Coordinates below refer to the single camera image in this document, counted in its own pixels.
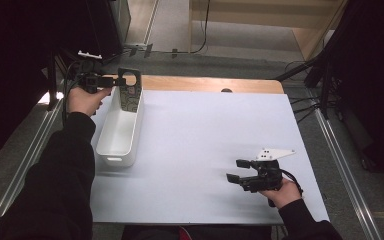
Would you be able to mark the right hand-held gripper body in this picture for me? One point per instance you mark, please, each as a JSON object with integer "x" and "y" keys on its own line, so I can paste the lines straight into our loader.
{"x": 268, "y": 176}

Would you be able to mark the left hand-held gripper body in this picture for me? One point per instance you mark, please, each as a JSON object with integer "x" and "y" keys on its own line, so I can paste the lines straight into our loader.
{"x": 86, "y": 76}

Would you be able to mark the dark grey object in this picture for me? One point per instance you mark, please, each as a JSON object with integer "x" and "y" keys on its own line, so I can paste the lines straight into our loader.
{"x": 131, "y": 100}

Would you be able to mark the white plastic container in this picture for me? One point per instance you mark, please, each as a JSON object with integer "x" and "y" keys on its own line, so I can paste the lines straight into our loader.
{"x": 118, "y": 140}

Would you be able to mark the person's right hand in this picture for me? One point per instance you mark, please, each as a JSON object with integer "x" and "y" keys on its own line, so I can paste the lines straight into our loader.
{"x": 285, "y": 195}

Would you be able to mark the person's left hand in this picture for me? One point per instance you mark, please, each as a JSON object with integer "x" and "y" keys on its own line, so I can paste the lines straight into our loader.
{"x": 83, "y": 103}

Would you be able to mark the black cabinet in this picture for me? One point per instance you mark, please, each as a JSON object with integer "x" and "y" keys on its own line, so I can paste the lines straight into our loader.
{"x": 106, "y": 26}

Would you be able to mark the white table cover sheet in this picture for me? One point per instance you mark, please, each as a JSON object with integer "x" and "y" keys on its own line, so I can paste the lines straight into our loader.
{"x": 196, "y": 133}

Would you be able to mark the black curtain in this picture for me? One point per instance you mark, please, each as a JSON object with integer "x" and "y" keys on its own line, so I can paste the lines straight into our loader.
{"x": 10, "y": 66}
{"x": 373, "y": 83}

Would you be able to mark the black metal stand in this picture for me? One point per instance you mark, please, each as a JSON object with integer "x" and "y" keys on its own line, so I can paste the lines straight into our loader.
{"x": 326, "y": 83}

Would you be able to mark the wooden shelf unit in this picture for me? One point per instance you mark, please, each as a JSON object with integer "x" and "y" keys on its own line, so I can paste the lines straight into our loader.
{"x": 246, "y": 16}

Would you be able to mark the metal floor rail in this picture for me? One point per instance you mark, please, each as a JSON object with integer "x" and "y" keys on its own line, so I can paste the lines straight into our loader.
{"x": 346, "y": 173}
{"x": 20, "y": 166}

